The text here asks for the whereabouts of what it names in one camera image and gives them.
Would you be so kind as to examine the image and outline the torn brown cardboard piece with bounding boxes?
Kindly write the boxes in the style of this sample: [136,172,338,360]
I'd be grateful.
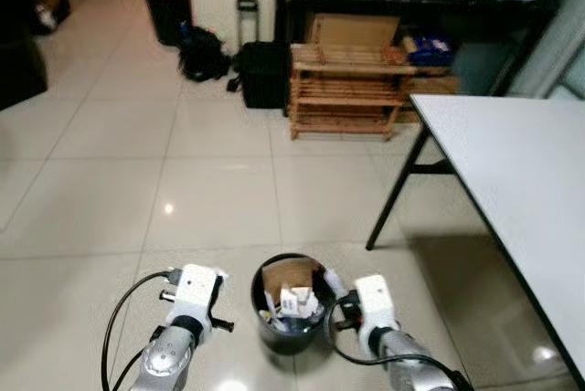
[261,258,319,301]

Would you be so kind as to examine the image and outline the white crumpled paper trash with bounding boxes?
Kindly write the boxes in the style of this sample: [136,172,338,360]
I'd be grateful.
[279,287,321,319]

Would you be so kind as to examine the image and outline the round black trash bin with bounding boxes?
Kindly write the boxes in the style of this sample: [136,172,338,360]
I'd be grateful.
[251,253,337,356]

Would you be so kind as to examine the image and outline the black bin with red band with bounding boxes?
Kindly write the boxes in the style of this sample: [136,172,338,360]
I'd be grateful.
[139,0,193,47]

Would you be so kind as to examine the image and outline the small white paper scrap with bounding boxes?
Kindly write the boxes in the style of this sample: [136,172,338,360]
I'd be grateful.
[322,268,348,299]

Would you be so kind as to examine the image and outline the black metal table leg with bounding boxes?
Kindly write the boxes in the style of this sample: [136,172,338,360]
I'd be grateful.
[366,128,455,251]

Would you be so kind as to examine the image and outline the white table with black edge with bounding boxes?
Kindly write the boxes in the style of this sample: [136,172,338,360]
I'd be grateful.
[366,93,585,387]

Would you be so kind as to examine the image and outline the wooden slatted shoe rack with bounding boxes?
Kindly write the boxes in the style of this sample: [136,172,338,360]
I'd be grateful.
[289,41,451,141]

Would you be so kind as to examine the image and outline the black backpack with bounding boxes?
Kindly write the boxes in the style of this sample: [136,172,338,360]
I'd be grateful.
[177,26,231,82]

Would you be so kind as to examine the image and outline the blue packet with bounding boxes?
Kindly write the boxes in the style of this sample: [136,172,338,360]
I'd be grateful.
[402,35,455,68]

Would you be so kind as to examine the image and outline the large brown cardboard box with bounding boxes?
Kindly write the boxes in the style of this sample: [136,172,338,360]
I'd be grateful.
[306,14,401,48]

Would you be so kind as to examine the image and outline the black desk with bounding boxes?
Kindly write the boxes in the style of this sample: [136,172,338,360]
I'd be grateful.
[277,0,568,95]

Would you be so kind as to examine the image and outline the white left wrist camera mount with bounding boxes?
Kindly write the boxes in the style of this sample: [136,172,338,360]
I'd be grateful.
[174,264,228,323]

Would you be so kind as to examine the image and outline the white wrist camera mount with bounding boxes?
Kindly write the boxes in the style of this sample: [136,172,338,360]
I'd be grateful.
[354,274,399,333]
[174,264,228,323]

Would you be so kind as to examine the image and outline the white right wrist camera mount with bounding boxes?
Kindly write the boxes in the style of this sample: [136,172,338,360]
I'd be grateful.
[354,274,399,333]

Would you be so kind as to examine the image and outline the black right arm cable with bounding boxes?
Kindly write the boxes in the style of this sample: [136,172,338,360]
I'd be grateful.
[324,292,474,391]

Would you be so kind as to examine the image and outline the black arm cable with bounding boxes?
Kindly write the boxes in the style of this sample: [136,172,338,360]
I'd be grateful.
[101,269,180,391]
[324,292,474,391]

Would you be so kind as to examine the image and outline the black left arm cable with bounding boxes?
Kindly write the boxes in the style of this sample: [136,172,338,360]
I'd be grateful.
[101,269,180,391]

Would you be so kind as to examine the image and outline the black suitcase with handle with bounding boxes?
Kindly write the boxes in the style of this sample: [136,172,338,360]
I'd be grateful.
[236,0,292,110]

